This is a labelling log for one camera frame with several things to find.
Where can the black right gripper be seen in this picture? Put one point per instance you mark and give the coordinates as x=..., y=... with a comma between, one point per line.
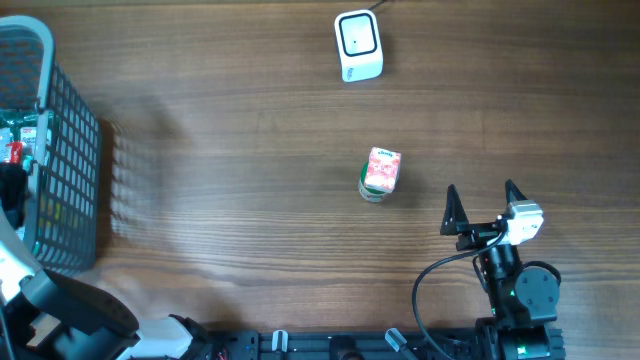
x=455, y=221

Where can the pink tissue box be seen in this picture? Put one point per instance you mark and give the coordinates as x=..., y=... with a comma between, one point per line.
x=382, y=170

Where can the green lidded white jar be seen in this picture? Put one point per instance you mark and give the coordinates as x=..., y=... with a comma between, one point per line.
x=369, y=194

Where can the red stick packet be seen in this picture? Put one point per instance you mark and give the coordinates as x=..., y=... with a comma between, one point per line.
x=13, y=152

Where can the green glove packet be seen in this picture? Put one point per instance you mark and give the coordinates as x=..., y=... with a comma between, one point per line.
x=16, y=119

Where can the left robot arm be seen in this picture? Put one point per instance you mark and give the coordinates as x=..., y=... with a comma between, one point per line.
x=46, y=315

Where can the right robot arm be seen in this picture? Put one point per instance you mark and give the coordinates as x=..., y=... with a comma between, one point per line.
x=523, y=295

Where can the white barcode scanner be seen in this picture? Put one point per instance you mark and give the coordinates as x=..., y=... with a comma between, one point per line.
x=359, y=45

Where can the grey plastic shopping basket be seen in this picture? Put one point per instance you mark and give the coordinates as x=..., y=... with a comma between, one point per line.
x=61, y=155

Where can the black mounting rail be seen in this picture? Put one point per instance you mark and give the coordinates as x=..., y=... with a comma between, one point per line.
x=253, y=345

